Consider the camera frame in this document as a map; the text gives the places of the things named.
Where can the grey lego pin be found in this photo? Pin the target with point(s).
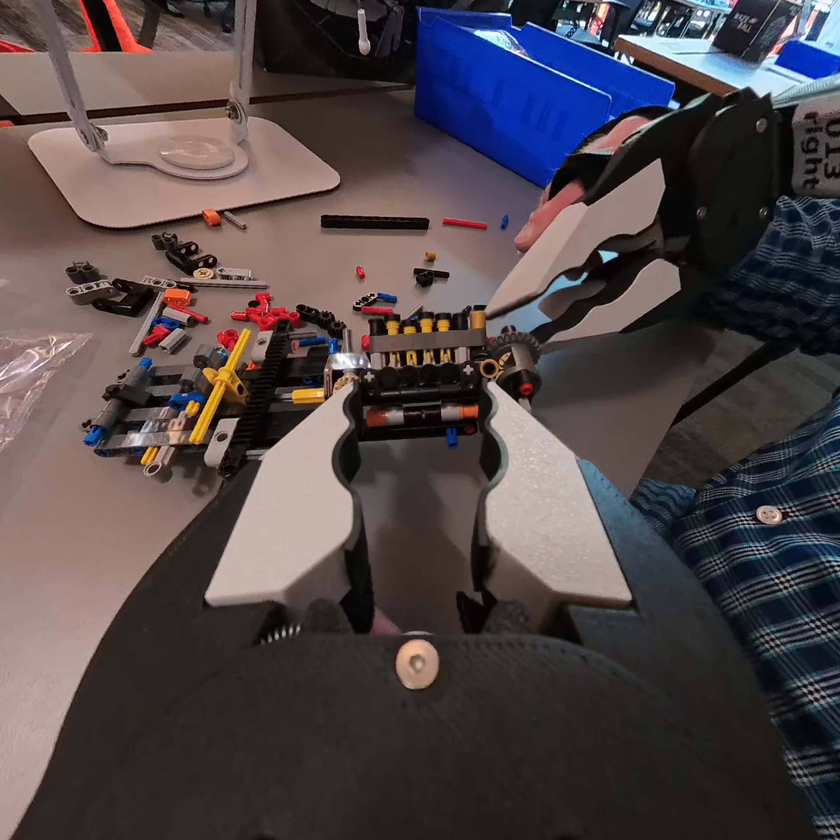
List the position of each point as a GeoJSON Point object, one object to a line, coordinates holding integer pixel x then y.
{"type": "Point", "coordinates": [235, 220]}

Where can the person's plaid shirt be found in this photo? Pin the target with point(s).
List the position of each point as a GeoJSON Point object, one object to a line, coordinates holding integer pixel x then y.
{"type": "Point", "coordinates": [754, 590]}

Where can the black cardboard box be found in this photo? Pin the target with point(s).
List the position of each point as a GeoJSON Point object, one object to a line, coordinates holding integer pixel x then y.
{"type": "Point", "coordinates": [751, 29]}

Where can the blue plastic bin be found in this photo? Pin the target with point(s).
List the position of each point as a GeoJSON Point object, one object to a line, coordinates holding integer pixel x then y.
{"type": "Point", "coordinates": [810, 59]}
{"type": "Point", "coordinates": [499, 98]}
{"type": "Point", "coordinates": [623, 72]}

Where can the person's right hand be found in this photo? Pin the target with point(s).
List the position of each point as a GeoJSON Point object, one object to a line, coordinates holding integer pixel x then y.
{"type": "Point", "coordinates": [544, 216]}

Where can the short black lego beam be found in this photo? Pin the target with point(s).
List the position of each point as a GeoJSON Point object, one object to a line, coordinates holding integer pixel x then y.
{"type": "Point", "coordinates": [364, 303]}

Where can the black lego connector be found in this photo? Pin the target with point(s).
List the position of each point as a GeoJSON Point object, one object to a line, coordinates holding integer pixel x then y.
{"type": "Point", "coordinates": [430, 274]}

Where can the pile of loose lego pieces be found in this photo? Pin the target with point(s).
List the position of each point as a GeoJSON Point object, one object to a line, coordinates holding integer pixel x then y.
{"type": "Point", "coordinates": [128, 295]}

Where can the clear plastic bag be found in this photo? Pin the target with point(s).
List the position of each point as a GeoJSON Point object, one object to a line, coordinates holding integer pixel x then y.
{"type": "Point", "coordinates": [33, 374]}

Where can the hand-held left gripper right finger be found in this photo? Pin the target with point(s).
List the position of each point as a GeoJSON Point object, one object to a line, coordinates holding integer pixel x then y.
{"type": "Point", "coordinates": [558, 525]}

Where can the long black lego beam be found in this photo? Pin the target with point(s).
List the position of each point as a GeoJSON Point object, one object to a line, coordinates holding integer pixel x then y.
{"type": "Point", "coordinates": [374, 222]}

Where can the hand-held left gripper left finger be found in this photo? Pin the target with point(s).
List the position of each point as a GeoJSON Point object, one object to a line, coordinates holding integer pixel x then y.
{"type": "Point", "coordinates": [275, 525]}

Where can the black backpack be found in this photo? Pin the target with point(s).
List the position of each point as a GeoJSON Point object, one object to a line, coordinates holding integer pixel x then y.
{"type": "Point", "coordinates": [315, 46]}

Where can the lego car chassis assembly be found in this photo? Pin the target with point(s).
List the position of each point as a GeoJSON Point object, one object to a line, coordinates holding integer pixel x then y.
{"type": "Point", "coordinates": [420, 377]}

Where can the black table leg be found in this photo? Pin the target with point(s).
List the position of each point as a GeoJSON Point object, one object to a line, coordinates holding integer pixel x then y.
{"type": "Point", "coordinates": [735, 377]}

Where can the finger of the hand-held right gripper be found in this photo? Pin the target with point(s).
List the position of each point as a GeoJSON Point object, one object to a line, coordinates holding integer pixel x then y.
{"type": "Point", "coordinates": [590, 223]}
{"type": "Point", "coordinates": [630, 302]}

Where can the white monitor stand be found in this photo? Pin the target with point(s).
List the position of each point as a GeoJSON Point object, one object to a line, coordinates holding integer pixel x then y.
{"type": "Point", "coordinates": [275, 170]}

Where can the person's right forearm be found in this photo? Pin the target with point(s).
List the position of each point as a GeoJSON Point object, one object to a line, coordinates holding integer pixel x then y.
{"type": "Point", "coordinates": [787, 275]}

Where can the orange frame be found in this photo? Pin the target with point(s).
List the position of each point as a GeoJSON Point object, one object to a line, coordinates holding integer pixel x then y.
{"type": "Point", "coordinates": [128, 26]}

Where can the wooden background table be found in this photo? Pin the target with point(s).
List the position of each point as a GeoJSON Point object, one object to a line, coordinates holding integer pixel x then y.
{"type": "Point", "coordinates": [689, 62]}

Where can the red lego axle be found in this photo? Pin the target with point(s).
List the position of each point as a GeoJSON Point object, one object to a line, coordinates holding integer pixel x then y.
{"type": "Point", "coordinates": [464, 224]}

